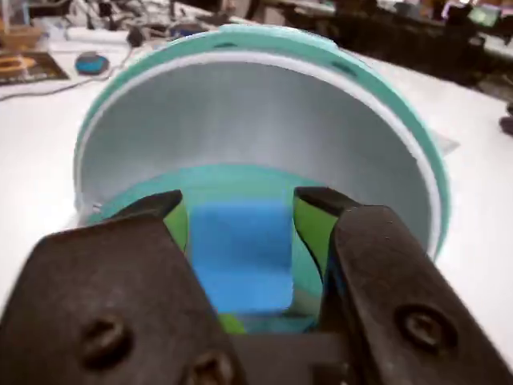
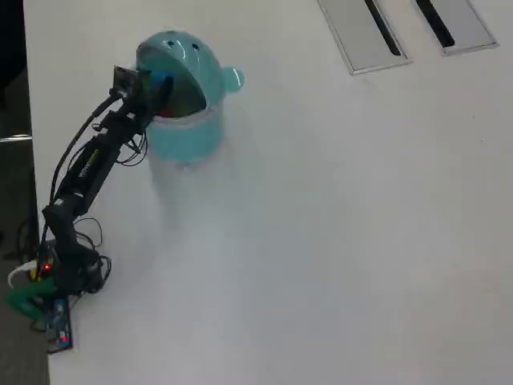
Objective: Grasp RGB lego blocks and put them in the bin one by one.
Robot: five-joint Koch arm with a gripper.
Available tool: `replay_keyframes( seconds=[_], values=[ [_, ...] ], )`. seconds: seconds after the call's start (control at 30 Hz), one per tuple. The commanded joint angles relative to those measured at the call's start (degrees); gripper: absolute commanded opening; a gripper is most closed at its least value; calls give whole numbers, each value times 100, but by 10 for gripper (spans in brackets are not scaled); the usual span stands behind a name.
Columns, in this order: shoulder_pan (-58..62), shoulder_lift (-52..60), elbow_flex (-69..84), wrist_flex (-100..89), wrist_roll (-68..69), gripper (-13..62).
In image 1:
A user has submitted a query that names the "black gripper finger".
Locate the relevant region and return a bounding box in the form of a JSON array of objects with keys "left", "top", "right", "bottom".
[
  {"left": 293, "top": 186, "right": 513, "bottom": 385},
  {"left": 0, "top": 189, "right": 241, "bottom": 385}
]

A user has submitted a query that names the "green cube block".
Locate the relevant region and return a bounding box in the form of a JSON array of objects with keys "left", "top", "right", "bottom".
[{"left": 218, "top": 312, "right": 248, "bottom": 334}]

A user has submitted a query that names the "blue cube block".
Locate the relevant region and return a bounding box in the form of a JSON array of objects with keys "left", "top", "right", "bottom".
[{"left": 188, "top": 202, "right": 294, "bottom": 314}]

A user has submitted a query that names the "teal whale-shaped bin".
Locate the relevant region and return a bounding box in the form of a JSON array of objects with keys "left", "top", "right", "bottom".
[{"left": 73, "top": 23, "right": 452, "bottom": 334}]

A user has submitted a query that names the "blue round device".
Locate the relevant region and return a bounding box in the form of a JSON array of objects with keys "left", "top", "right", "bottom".
[{"left": 75, "top": 51, "right": 111, "bottom": 76}]

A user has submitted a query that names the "black printed board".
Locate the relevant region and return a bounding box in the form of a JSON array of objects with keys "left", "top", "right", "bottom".
[{"left": 0, "top": 51, "right": 71, "bottom": 85}]

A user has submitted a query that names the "black power adapter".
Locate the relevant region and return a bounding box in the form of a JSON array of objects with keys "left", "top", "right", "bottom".
[{"left": 127, "top": 26, "right": 147, "bottom": 47}]

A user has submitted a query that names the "thin grey cable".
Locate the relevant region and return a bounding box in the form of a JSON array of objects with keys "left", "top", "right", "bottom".
[{"left": 0, "top": 47, "right": 135, "bottom": 103}]

